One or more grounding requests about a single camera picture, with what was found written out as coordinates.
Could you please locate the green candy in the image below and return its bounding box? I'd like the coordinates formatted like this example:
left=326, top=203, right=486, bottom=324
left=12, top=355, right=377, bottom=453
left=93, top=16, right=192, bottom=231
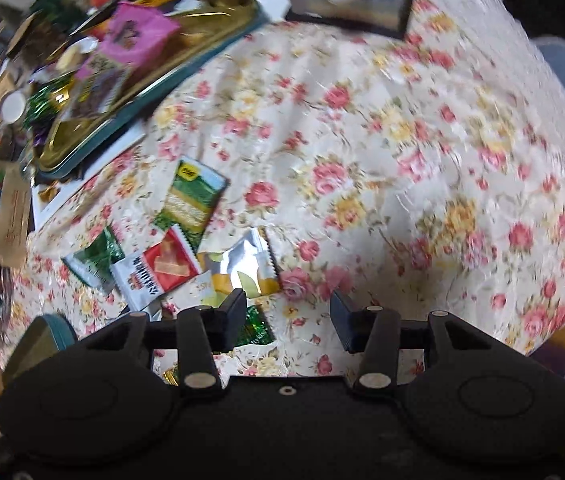
left=236, top=304, right=275, bottom=347

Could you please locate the red white hawthorn snack packet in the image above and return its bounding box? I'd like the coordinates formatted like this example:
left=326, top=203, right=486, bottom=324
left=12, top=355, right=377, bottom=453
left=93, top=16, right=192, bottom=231
left=111, top=224, right=202, bottom=312

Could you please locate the silver yellow pastry packet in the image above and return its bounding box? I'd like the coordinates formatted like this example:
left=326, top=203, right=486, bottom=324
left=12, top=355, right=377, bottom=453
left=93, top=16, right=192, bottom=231
left=163, top=228, right=281, bottom=313

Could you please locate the green white snack packet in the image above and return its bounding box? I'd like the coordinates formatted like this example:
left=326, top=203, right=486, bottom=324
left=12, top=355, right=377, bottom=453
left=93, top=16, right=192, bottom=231
left=62, top=226, right=125, bottom=295

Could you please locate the green yellow seaweed packet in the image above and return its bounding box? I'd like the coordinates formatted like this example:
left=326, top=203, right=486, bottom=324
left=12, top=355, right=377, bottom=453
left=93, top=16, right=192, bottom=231
left=153, top=155, right=229, bottom=252

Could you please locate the gold candy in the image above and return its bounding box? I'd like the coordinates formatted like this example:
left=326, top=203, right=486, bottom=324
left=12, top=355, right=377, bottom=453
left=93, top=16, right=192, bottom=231
left=162, top=366, right=179, bottom=386

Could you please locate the empty gold tin tray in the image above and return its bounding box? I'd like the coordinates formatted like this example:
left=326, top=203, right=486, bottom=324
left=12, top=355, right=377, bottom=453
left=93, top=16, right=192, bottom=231
left=2, top=313, right=78, bottom=386

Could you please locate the floral tablecloth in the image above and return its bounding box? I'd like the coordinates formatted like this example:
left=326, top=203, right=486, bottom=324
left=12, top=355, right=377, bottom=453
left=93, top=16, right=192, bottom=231
left=0, top=0, right=565, bottom=376

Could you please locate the white board under tray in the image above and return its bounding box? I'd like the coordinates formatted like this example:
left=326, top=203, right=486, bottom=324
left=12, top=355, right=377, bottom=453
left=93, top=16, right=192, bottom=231
left=32, top=119, right=146, bottom=231

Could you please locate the clear packet of nuts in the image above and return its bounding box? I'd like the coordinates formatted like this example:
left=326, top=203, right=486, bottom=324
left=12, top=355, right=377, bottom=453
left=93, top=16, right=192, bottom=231
left=66, top=53, right=133, bottom=119

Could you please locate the gold tin tray with sweets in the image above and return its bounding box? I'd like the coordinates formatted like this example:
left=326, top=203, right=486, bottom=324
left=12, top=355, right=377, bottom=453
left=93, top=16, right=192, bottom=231
left=35, top=0, right=266, bottom=180

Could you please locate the white jar lid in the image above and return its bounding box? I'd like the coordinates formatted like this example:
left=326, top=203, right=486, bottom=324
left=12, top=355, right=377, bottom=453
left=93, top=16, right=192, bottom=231
left=0, top=90, right=28, bottom=125

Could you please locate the pink snack packet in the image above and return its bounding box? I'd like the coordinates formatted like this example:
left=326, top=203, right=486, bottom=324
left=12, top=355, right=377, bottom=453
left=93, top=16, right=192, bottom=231
left=97, top=1, right=182, bottom=68

